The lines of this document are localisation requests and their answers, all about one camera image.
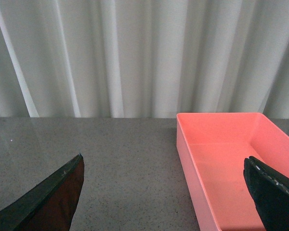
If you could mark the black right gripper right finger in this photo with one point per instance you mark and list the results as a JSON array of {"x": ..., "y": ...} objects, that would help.
[{"x": 269, "y": 190}]

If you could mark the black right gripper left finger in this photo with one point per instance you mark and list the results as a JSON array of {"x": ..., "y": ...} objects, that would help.
[{"x": 50, "y": 205}]

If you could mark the pink plastic bin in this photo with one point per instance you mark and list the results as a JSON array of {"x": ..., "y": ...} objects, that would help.
[{"x": 212, "y": 148}]

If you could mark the white pleated curtain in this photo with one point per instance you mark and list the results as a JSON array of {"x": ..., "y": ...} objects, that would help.
[{"x": 143, "y": 58}]

